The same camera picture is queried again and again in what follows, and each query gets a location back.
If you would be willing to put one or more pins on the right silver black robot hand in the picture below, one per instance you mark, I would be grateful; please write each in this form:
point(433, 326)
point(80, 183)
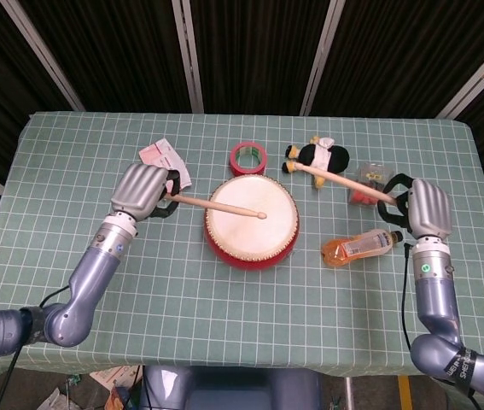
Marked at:
point(431, 209)

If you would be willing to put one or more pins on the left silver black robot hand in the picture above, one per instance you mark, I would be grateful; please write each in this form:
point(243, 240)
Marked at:
point(139, 192)

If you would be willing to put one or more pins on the wooden drumstick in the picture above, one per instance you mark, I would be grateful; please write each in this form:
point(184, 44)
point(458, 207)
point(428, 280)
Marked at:
point(344, 181)
point(220, 206)

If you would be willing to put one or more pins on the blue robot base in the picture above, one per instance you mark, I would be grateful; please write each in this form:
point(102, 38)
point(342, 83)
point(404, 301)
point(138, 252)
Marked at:
point(233, 388)

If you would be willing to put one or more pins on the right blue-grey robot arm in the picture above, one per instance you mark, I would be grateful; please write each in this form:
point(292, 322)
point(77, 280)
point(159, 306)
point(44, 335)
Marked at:
point(435, 299)

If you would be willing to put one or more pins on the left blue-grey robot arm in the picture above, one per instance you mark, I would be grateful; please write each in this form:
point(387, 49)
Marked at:
point(92, 277)

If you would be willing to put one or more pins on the red drum with white skin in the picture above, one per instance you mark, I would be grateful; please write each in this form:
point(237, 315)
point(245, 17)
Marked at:
point(246, 239)

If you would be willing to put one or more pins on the pink white wet wipes pack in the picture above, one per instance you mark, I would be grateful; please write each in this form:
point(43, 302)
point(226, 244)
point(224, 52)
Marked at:
point(160, 154)

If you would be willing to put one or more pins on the clear box with red parts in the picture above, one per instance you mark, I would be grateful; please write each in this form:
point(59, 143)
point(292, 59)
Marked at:
point(369, 173)

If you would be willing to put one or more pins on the orange drink bottle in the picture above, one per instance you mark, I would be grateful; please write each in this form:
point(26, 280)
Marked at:
point(357, 247)

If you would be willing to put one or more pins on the red tape roll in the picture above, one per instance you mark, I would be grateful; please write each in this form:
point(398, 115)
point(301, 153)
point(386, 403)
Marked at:
point(235, 164)

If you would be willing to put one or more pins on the black white plush penguin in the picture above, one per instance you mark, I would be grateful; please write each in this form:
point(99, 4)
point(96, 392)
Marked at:
point(331, 158)

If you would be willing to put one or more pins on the green checked tablecloth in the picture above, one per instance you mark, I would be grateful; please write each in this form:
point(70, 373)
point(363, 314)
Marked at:
point(182, 299)

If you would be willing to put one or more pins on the printed paper sheet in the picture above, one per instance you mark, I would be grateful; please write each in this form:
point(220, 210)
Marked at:
point(113, 376)

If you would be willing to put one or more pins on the grey metal table leg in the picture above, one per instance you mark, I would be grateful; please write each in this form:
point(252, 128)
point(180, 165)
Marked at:
point(349, 393)

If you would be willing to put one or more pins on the orange snack packet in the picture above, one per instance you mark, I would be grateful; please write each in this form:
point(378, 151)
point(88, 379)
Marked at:
point(118, 397)

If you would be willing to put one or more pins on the crumpled white paper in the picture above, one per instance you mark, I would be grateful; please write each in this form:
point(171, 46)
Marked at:
point(54, 399)

